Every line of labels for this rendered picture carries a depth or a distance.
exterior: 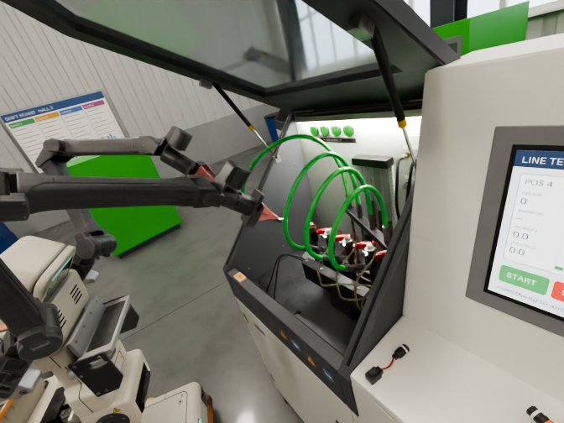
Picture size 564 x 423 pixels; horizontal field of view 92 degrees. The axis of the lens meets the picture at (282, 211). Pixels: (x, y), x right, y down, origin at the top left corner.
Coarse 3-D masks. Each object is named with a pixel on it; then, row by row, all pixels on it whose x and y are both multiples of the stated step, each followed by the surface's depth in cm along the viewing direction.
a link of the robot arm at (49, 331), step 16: (0, 176) 45; (0, 192) 42; (0, 272) 50; (0, 288) 51; (16, 288) 54; (0, 304) 53; (16, 304) 55; (32, 304) 58; (48, 304) 67; (16, 320) 57; (32, 320) 59; (16, 336) 58; (32, 336) 58; (48, 336) 61; (32, 352) 61; (48, 352) 64
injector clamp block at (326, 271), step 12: (312, 264) 101; (324, 264) 104; (312, 276) 102; (324, 276) 95; (348, 276) 94; (324, 288) 99; (336, 288) 92; (348, 288) 86; (360, 288) 85; (336, 300) 96; (348, 300) 90; (360, 300) 84; (348, 312) 93
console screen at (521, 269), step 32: (512, 128) 46; (544, 128) 43; (512, 160) 47; (544, 160) 43; (512, 192) 48; (544, 192) 44; (480, 224) 53; (512, 224) 49; (544, 224) 45; (480, 256) 54; (512, 256) 50; (544, 256) 46; (480, 288) 56; (512, 288) 51; (544, 288) 47; (544, 320) 48
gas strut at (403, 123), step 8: (376, 32) 46; (376, 40) 47; (376, 48) 48; (376, 56) 49; (384, 56) 49; (384, 64) 50; (384, 72) 51; (384, 80) 52; (392, 80) 52; (392, 88) 53; (392, 96) 54; (392, 104) 56; (400, 104) 56; (400, 112) 57; (400, 120) 58; (408, 136) 62; (408, 144) 63
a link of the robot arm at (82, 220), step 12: (48, 156) 98; (60, 156) 105; (72, 156) 104; (48, 168) 99; (60, 168) 101; (72, 216) 99; (84, 216) 99; (84, 228) 98; (96, 228) 101; (84, 240) 96; (96, 240) 97; (84, 252) 96; (96, 252) 96
